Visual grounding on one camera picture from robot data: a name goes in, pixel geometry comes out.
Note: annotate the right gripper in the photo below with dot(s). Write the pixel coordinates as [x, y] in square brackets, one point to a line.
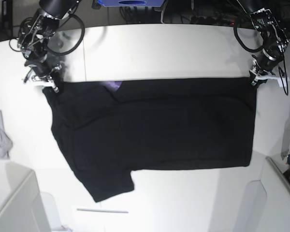
[45, 69]

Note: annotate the black T-shirt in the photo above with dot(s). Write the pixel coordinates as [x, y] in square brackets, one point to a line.
[105, 134]

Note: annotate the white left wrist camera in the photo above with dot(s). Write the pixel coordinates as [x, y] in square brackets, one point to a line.
[282, 81]

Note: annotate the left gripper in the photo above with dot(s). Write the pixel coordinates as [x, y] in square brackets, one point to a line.
[263, 64]

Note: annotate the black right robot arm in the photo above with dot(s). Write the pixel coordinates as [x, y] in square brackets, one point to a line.
[34, 36]

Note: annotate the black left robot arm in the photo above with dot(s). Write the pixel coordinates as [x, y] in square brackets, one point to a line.
[274, 36]

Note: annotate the blue box at top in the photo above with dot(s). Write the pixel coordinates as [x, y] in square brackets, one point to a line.
[118, 3]

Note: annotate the white cabinet at left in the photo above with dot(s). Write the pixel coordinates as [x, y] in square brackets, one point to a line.
[21, 205]

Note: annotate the black power strip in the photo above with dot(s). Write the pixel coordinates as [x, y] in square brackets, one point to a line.
[200, 20]

